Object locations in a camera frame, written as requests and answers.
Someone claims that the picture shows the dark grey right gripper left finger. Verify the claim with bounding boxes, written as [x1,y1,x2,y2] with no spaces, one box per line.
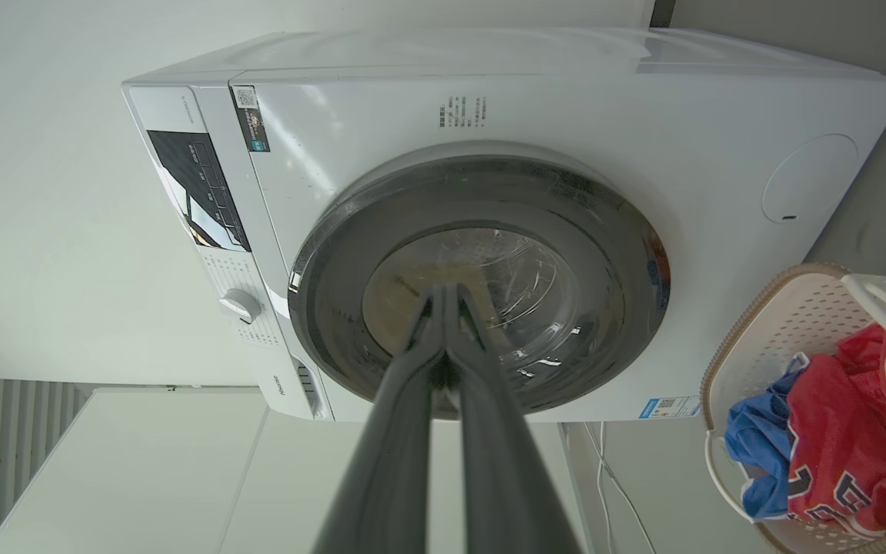
[312,283,449,554]

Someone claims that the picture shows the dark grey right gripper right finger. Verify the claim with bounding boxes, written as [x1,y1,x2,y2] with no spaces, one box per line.
[445,283,582,554]

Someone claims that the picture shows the white cabinet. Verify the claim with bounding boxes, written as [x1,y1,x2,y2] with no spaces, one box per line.
[0,387,590,554]

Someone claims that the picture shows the white slatted radiator panel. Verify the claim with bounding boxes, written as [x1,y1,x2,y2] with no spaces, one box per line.
[0,377,93,554]

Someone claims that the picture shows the white front-load washing machine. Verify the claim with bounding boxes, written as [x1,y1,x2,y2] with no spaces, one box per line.
[122,28,886,422]

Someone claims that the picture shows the round dark washing machine door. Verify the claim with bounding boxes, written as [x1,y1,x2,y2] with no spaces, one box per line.
[288,156,671,420]

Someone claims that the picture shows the white perforated laundry basket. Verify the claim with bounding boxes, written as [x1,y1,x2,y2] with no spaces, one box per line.
[701,263,886,554]

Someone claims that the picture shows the blue garment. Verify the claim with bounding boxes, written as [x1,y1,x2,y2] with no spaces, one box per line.
[724,352,810,521]

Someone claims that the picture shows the thin white cable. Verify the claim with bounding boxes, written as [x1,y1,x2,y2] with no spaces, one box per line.
[583,422,656,554]

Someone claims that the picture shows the red jersey garment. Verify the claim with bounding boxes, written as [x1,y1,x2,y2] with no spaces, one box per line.
[785,322,886,536]

